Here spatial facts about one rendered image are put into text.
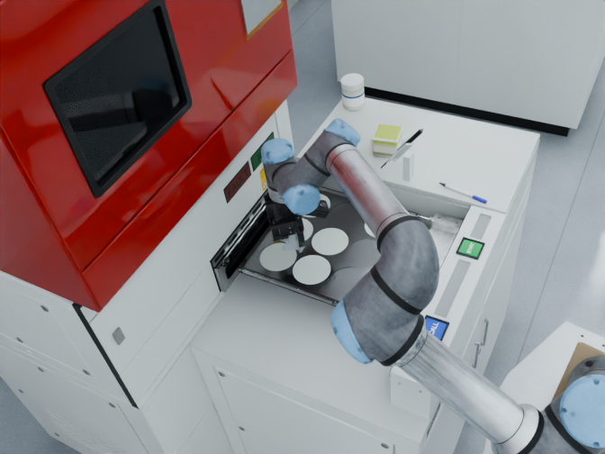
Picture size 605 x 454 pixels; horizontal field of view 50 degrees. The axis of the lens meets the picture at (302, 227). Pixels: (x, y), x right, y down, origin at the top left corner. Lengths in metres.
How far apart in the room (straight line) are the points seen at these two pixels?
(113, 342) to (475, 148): 1.12
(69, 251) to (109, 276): 0.13
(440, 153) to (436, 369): 0.86
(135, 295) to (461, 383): 0.70
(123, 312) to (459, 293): 0.76
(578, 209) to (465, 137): 1.33
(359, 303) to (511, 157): 0.90
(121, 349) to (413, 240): 0.70
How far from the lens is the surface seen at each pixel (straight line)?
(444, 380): 1.19
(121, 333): 1.45
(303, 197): 1.38
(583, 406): 1.26
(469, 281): 1.57
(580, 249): 3.02
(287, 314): 1.70
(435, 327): 1.48
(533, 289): 2.83
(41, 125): 1.07
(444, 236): 1.77
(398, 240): 1.12
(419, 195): 1.79
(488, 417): 1.24
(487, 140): 1.95
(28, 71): 1.04
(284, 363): 1.62
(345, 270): 1.67
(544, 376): 1.62
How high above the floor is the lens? 2.17
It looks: 45 degrees down
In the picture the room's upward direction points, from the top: 9 degrees counter-clockwise
